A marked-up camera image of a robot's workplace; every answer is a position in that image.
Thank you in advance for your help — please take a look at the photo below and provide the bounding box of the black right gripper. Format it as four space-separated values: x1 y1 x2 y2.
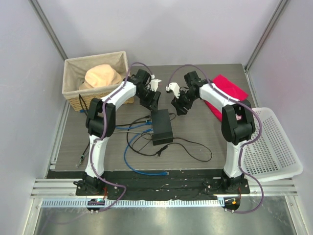
172 89 199 116

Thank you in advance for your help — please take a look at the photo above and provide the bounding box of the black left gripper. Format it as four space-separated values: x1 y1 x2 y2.
136 88 160 113

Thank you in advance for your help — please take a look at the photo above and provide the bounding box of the black network switch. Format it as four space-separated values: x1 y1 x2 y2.
151 109 174 146

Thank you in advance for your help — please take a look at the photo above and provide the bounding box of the black ethernet cable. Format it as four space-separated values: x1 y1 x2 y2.
78 94 152 162

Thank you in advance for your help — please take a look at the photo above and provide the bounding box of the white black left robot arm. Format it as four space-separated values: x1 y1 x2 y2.
82 69 161 195

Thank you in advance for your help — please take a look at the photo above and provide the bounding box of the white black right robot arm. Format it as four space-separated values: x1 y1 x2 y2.
166 71 255 193

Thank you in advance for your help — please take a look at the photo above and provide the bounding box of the red folded cloth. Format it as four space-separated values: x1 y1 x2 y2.
204 74 248 121

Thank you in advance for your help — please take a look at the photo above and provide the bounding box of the peach cloth hat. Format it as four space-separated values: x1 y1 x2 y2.
79 64 123 90

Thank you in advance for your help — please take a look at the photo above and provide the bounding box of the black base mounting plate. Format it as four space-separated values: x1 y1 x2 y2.
74 169 250 200

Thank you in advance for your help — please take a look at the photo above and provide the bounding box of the wicker basket with liner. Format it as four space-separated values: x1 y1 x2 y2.
62 51 129 111

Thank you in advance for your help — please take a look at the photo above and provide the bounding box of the white perforated plastic basket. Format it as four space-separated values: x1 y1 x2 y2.
242 107 303 183

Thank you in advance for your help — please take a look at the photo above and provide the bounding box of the short blue ethernet cable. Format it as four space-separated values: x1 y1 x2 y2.
79 110 154 130

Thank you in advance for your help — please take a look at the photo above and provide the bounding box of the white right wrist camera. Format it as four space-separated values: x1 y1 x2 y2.
166 82 180 98

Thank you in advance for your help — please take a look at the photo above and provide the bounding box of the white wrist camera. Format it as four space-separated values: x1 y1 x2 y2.
148 74 162 92
166 82 180 98

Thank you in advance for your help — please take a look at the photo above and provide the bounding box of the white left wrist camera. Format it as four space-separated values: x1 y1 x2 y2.
148 74 162 92

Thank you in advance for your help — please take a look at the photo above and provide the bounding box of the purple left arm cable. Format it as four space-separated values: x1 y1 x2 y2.
89 62 157 213

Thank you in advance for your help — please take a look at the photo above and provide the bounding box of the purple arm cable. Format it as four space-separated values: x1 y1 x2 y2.
89 62 157 213
168 64 265 214

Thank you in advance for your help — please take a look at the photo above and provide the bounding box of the long blue ethernet cable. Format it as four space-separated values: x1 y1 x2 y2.
123 128 170 176

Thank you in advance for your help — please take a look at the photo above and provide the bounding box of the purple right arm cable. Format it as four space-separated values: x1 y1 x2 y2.
168 64 265 214

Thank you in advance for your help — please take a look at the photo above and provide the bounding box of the white slotted cable duct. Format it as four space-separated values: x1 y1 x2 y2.
41 197 224 208

